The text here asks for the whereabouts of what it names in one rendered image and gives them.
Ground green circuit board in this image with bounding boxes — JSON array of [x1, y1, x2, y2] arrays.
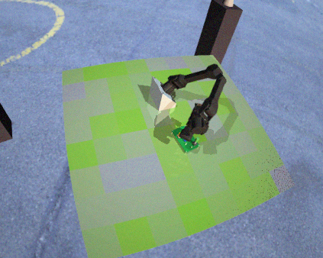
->
[[172, 126, 200, 153]]

